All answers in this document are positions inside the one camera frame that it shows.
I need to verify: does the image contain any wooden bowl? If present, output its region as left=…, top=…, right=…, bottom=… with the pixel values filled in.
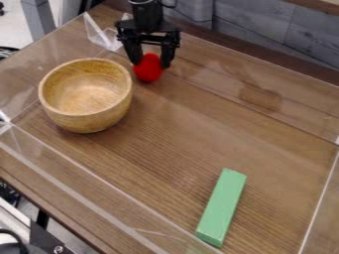
left=39, top=58, right=133, bottom=133

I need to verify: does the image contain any red plush strawberry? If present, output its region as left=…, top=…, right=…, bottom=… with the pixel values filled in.
left=133, top=53, right=163, bottom=82

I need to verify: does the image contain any clear acrylic corner bracket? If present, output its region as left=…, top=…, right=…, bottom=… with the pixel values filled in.
left=85, top=12, right=123, bottom=52

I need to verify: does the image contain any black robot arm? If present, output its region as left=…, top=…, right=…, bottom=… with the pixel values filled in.
left=115, top=0, right=182, bottom=68

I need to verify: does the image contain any grey post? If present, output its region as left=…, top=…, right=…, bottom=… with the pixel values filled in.
left=20, top=0, right=58, bottom=41

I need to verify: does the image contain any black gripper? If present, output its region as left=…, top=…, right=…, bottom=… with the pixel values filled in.
left=115, top=19, right=182, bottom=68

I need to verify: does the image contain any clear acrylic front wall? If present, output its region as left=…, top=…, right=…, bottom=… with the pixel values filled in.
left=0, top=120, right=222, bottom=254

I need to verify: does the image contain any green rectangular block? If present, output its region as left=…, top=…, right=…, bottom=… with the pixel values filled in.
left=197, top=169, right=247, bottom=248

